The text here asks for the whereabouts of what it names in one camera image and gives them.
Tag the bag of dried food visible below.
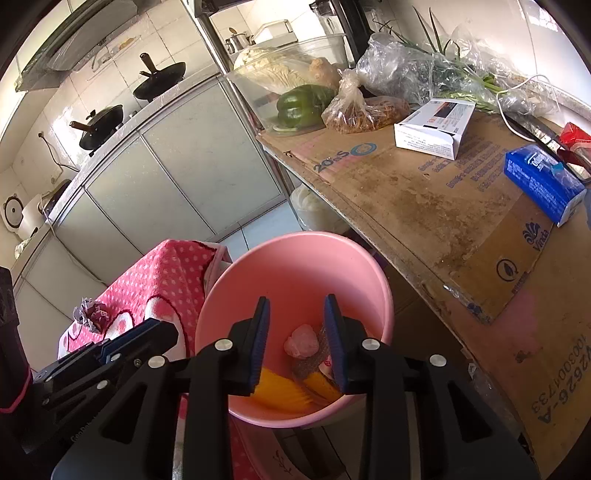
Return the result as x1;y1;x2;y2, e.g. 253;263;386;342
322;69;411;134

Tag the brown cardboard sheet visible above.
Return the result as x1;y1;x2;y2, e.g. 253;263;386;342
256;111;591;480

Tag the ginger root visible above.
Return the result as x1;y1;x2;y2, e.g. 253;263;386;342
308;56;342;90

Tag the white charger cable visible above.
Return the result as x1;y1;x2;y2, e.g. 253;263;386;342
496;75;561;144

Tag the black blender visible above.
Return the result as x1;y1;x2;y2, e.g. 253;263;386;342
309;0;375;51

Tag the clear plastic bowl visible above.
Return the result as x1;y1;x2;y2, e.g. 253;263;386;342
228;34;347;134

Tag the blue tissue pack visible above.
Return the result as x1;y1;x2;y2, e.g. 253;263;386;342
503;144;587;228

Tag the black wok with spatula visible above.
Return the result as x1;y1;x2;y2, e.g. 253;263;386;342
133;53;187;101

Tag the metal pot with ladle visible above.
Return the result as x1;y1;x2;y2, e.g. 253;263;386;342
225;28;252;54

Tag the pink plastic bucket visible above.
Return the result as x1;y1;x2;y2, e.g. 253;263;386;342
194;232;395;430

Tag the bag of green onions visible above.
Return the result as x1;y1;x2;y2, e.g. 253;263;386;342
355;9;559;116

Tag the white rice cooker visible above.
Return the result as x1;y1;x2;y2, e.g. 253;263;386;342
4;193;47;241

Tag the black wok with lid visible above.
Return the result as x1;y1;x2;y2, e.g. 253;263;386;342
70;104;124;151

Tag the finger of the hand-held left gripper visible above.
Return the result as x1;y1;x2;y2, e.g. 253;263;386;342
32;318;179;384
41;355;151;412

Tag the metal shelf rack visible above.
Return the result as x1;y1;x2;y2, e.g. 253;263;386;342
180;0;591;480

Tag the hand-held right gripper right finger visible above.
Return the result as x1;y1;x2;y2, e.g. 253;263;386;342
323;294;541;480

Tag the grey kitchen counter cabinet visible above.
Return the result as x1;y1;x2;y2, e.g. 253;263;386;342
9;74;296;305

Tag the white sack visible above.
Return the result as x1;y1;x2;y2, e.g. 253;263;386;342
290;184;352;232

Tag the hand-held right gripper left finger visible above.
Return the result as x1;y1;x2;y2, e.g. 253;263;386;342
51;296;271;480

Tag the pink printed blanket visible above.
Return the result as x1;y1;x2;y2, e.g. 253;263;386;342
58;239;259;480

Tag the steel range hood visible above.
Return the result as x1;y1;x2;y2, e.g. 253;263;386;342
14;0;144;90

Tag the white cardboard box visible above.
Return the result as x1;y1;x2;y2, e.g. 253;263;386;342
394;98;476;161

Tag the black induction cooker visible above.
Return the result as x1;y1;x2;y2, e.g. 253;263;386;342
41;178;75;213

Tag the red packet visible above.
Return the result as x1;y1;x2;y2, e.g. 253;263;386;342
556;122;591;167

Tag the white tissue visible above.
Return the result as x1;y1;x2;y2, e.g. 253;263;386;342
284;324;320;360

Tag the napa cabbage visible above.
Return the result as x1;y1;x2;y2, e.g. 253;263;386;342
233;46;315;93

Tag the green bell pepper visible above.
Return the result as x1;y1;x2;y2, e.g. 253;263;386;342
276;84;335;130

